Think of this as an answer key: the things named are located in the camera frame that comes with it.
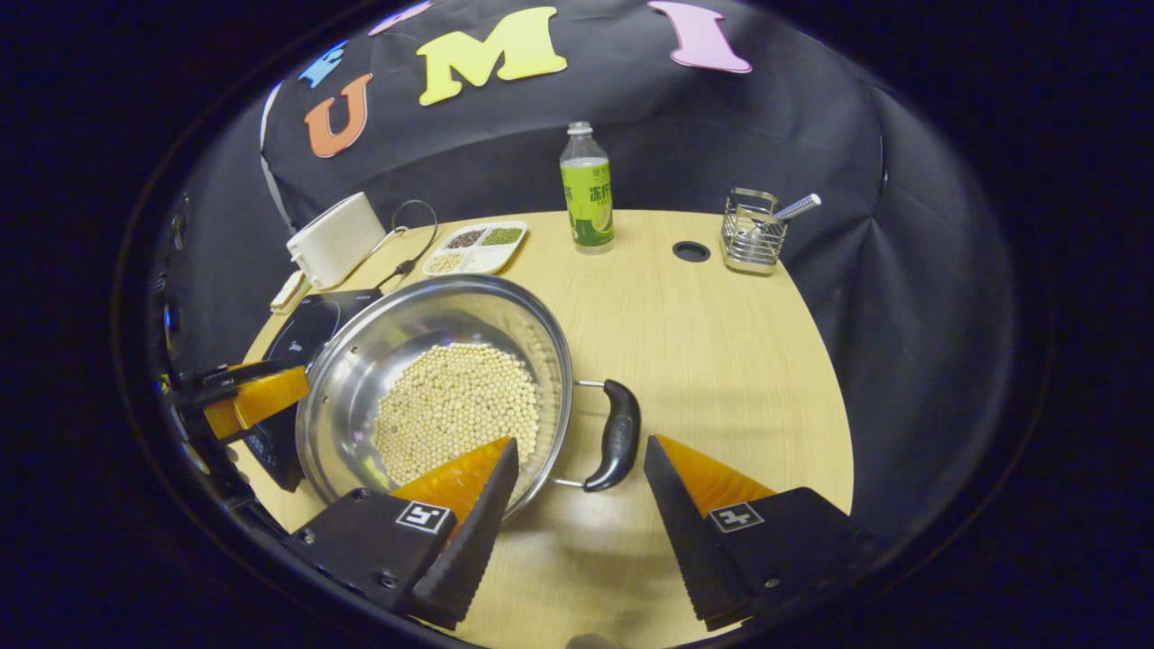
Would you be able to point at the green tea bottle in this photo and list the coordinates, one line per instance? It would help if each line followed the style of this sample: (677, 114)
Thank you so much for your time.
(587, 198)

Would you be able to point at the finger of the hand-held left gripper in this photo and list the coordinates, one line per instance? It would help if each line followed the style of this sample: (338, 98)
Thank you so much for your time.
(261, 401)

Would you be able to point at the white divided bean plate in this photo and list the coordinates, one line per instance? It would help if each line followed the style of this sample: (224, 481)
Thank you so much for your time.
(475, 249)

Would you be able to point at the white toaster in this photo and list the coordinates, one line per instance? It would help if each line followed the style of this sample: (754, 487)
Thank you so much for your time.
(335, 239)

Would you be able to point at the pile of soybeans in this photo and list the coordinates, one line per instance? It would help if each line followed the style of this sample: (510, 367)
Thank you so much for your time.
(451, 406)

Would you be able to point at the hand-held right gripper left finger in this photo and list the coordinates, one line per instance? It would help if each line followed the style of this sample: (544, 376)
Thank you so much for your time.
(469, 550)

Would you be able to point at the black backdrop cloth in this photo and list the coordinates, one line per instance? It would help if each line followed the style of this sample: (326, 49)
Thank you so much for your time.
(811, 135)

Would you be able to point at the plate with bread slice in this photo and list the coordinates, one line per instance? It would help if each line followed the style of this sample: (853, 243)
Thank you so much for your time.
(288, 293)

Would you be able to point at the black induction cooktop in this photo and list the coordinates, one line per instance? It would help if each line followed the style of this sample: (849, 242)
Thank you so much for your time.
(311, 329)

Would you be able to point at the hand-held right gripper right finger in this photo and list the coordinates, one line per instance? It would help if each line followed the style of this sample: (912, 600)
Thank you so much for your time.
(690, 541)

